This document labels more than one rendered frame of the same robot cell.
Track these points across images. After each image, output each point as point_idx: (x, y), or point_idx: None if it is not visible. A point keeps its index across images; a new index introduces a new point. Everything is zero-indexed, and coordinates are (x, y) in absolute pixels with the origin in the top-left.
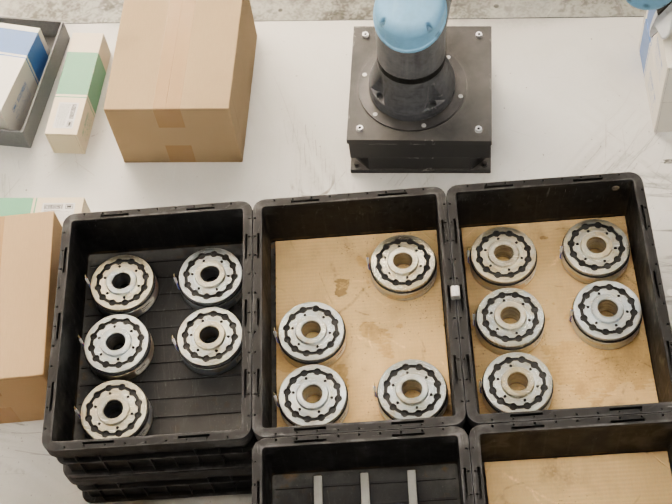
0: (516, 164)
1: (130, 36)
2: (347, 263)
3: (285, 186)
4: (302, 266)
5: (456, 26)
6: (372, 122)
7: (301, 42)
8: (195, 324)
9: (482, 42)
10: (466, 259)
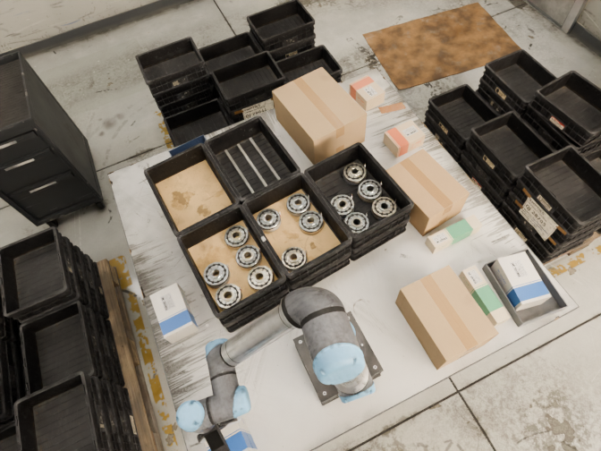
0: (286, 354)
1: (469, 303)
2: (316, 254)
3: (370, 300)
4: (330, 246)
5: (337, 394)
6: None
7: (414, 376)
8: (349, 205)
9: (321, 390)
10: (275, 276)
